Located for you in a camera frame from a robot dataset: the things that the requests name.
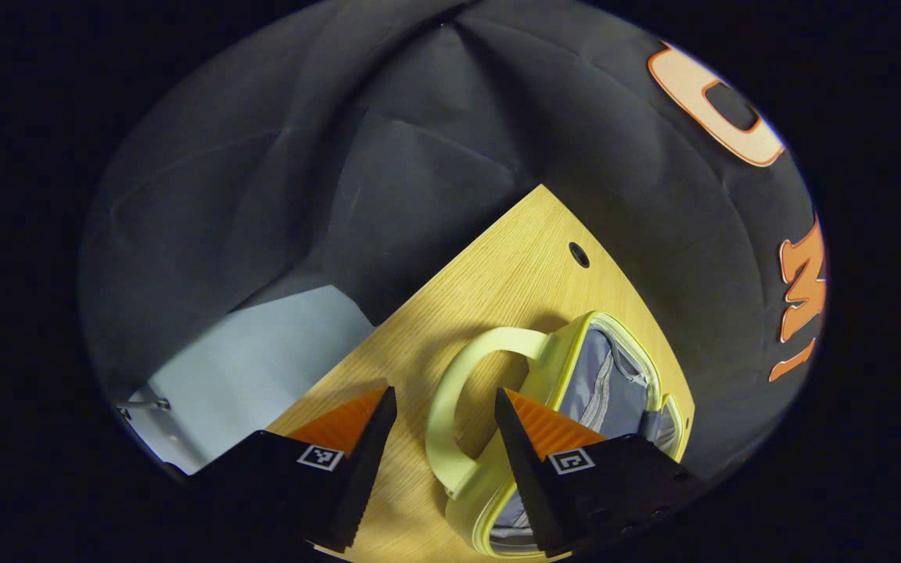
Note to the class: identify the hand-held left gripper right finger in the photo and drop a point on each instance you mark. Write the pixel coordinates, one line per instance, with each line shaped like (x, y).
(529, 477)

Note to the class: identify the pale yellow suitcase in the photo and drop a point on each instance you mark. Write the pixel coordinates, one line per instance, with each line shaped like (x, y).
(450, 407)

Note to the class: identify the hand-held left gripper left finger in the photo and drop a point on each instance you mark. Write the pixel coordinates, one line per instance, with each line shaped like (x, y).
(364, 477)

